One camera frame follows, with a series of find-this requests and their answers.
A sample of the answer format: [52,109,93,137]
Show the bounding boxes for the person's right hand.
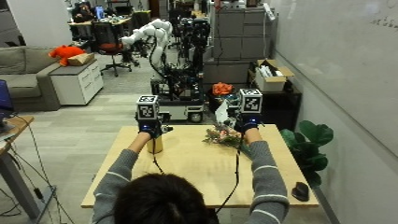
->
[233,114,264,134]

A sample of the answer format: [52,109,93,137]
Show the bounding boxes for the person's left hand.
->
[137,117,174,139]

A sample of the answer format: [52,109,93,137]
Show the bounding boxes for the yellow cylindrical vase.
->
[146,135,163,155]

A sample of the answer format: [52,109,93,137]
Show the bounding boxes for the flower bouquet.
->
[201,98,246,148]

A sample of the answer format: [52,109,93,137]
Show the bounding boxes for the left glove marker cube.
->
[135,94,161,120]

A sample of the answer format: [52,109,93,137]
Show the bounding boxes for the glove marker cube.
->
[135,94,161,120]
[237,88,263,115]

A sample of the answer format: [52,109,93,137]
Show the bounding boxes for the right glove marker cube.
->
[237,88,263,115]

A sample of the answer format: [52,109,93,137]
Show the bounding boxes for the black side cabinet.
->
[247,69,303,132]

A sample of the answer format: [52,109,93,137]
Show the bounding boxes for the orange cloth bundle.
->
[211,81,235,97]

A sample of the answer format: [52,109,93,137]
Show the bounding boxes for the green potted plant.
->
[278,119,334,188]

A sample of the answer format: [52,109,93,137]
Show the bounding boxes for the cardboard box with papers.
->
[253,59,295,92]

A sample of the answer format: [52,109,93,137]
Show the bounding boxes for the the person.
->
[89,127,291,224]

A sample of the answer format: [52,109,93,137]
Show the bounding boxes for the white drawer cabinet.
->
[48,59,103,105]

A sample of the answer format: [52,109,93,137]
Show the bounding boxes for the black computer mouse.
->
[291,181,311,203]

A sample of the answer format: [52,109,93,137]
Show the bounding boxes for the brown paper bag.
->
[66,52,95,67]

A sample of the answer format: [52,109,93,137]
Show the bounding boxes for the black office chair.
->
[90,21,134,77]

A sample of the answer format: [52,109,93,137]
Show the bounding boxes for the whiteboard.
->
[268,0,398,158]

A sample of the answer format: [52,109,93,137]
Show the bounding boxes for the orange plush toy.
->
[48,45,85,67]

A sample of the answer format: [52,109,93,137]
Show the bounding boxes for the wooden side desk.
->
[0,115,57,222]

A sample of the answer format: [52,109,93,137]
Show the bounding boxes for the grey sofa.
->
[0,46,62,112]

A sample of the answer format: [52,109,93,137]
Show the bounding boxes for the background office desk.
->
[66,17,133,41]

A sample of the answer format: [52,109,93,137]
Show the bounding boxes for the blue laptop screen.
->
[0,79,16,113]

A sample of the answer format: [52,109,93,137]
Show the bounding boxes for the black glove cable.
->
[214,133,243,215]
[150,135,165,175]

